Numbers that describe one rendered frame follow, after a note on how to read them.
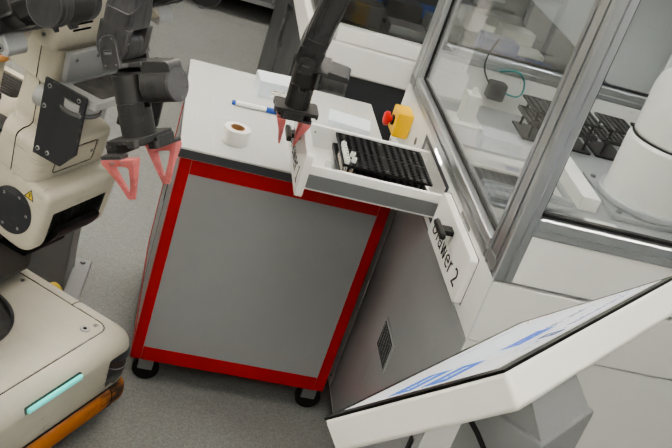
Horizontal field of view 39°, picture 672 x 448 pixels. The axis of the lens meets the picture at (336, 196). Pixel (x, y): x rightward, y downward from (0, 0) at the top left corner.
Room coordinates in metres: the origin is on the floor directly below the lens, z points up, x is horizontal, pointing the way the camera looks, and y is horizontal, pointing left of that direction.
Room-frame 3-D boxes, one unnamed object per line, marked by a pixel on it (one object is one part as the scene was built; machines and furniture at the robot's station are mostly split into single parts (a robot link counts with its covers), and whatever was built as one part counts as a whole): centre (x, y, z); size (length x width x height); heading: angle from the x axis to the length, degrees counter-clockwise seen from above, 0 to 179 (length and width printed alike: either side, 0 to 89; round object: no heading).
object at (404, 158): (2.13, -0.08, 0.87); 0.22 x 0.18 x 0.06; 104
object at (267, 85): (2.65, 0.27, 0.79); 0.13 x 0.09 x 0.05; 109
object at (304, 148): (2.08, 0.12, 0.87); 0.29 x 0.02 x 0.11; 14
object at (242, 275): (2.48, 0.20, 0.38); 0.62 x 0.58 x 0.76; 14
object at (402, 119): (2.47, -0.10, 0.88); 0.07 x 0.05 x 0.07; 14
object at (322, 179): (2.13, -0.09, 0.86); 0.40 x 0.26 x 0.06; 104
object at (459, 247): (1.85, -0.27, 0.87); 0.29 x 0.02 x 0.11; 14
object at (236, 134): (2.24, 0.29, 0.78); 0.07 x 0.07 x 0.04
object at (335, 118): (2.62, 0.03, 0.77); 0.13 x 0.09 x 0.02; 95
